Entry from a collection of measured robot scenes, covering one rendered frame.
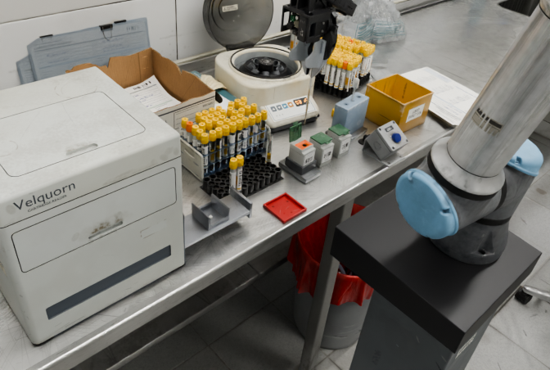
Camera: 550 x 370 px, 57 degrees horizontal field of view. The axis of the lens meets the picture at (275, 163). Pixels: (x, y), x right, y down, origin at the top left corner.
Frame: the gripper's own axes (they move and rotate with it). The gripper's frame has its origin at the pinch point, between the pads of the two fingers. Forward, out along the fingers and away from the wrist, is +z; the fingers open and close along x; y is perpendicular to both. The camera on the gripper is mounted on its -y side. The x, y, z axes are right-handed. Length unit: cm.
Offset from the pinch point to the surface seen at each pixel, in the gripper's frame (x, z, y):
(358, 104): -1.6, 16.9, -22.6
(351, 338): 12, 108, -28
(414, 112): 6.4, 21.1, -38.5
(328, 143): 2.5, 20.3, -6.9
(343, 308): 9, 88, -22
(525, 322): 51, 114, -91
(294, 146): -0.9, 19.5, 1.6
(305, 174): 3.2, 25.5, 1.0
